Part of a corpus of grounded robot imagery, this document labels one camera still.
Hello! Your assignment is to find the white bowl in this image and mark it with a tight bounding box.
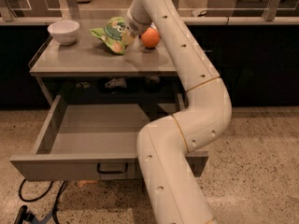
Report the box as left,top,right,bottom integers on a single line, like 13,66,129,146
48,21,79,45

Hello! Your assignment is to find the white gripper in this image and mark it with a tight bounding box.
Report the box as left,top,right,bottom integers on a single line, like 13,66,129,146
121,0,152,46

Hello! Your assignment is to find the green chip bag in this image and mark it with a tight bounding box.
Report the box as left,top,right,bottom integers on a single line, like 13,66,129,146
90,17,127,55

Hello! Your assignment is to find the grey open top drawer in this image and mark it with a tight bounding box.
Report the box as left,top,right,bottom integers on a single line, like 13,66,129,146
9,92,209,181

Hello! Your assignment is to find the black drawer handle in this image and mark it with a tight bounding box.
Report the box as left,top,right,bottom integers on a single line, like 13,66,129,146
97,163,129,175

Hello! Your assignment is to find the grey metal cabinet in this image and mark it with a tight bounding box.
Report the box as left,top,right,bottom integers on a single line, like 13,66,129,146
28,8,188,110

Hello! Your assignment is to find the black plug on floor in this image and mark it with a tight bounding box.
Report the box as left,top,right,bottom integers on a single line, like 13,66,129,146
14,205,35,224

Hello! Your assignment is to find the orange fruit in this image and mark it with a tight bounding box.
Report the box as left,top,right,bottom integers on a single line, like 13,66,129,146
141,27,160,49

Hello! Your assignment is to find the black floor cable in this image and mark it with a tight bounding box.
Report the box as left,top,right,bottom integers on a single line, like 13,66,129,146
18,179,69,224

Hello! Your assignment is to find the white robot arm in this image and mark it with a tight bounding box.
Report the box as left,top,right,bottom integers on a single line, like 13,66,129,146
125,0,232,224

